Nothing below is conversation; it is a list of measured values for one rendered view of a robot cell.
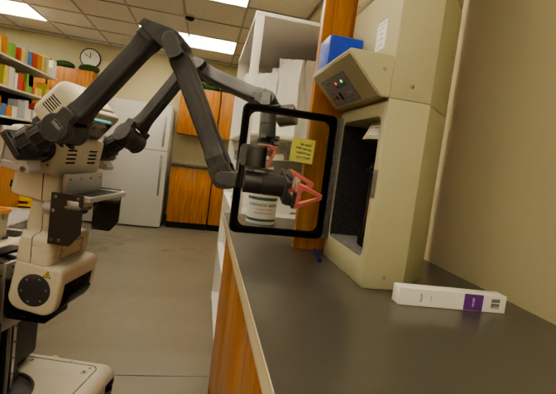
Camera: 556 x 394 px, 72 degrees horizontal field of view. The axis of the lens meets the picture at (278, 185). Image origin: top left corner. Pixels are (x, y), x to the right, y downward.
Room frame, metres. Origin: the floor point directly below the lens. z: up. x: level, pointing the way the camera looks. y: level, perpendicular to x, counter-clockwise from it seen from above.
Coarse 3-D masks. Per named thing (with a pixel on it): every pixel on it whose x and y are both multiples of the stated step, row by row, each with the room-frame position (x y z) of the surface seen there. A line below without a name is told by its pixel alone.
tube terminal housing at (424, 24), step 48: (384, 0) 1.04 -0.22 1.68; (432, 0) 0.94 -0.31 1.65; (384, 48) 0.99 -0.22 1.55; (432, 48) 0.94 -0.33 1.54; (432, 96) 0.95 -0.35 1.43; (384, 144) 0.93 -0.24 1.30; (432, 144) 1.01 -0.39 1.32; (384, 192) 0.93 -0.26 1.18; (432, 192) 1.09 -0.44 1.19; (336, 240) 1.14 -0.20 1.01; (384, 240) 0.93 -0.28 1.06; (384, 288) 0.94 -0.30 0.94
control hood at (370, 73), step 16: (352, 48) 0.91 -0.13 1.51; (336, 64) 1.01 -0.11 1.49; (352, 64) 0.93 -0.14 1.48; (368, 64) 0.91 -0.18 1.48; (384, 64) 0.92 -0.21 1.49; (320, 80) 1.18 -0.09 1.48; (352, 80) 0.99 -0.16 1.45; (368, 80) 0.92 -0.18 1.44; (384, 80) 0.92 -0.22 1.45; (368, 96) 0.97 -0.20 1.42; (384, 96) 0.93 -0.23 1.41
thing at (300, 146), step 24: (264, 120) 1.17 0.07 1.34; (288, 120) 1.19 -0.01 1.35; (312, 120) 1.21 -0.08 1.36; (264, 144) 1.17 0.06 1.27; (288, 144) 1.19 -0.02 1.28; (312, 144) 1.21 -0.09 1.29; (312, 168) 1.21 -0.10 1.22; (240, 216) 1.16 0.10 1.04; (264, 216) 1.18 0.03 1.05; (288, 216) 1.20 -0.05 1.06; (312, 216) 1.21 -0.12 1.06
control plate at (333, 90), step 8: (328, 80) 1.12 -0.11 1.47; (336, 80) 1.07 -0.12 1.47; (344, 80) 1.03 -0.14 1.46; (328, 88) 1.16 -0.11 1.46; (336, 88) 1.11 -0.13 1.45; (344, 88) 1.06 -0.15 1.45; (352, 88) 1.02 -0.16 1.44; (344, 96) 1.10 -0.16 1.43; (352, 96) 1.05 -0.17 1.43; (336, 104) 1.19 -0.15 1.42
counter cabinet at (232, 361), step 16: (224, 256) 1.81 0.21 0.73; (224, 272) 1.70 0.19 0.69; (224, 288) 1.61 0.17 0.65; (224, 304) 1.52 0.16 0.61; (240, 304) 1.06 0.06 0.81; (224, 320) 1.44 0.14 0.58; (240, 320) 1.02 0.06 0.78; (224, 336) 1.37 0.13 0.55; (240, 336) 0.98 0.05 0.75; (224, 352) 1.31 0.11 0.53; (240, 352) 0.95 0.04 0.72; (224, 368) 1.25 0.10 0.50; (240, 368) 0.92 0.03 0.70; (208, 384) 1.85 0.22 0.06; (224, 384) 1.19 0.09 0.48; (240, 384) 0.89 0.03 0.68; (256, 384) 0.70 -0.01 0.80
